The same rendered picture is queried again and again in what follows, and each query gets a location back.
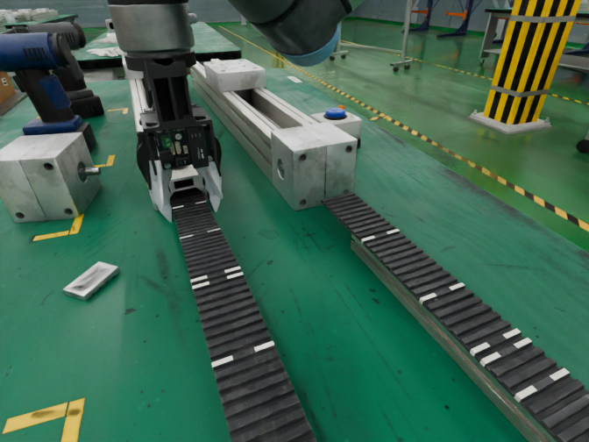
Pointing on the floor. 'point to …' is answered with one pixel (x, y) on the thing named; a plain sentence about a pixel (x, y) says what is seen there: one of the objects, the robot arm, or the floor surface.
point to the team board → (382, 48)
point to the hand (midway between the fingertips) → (190, 206)
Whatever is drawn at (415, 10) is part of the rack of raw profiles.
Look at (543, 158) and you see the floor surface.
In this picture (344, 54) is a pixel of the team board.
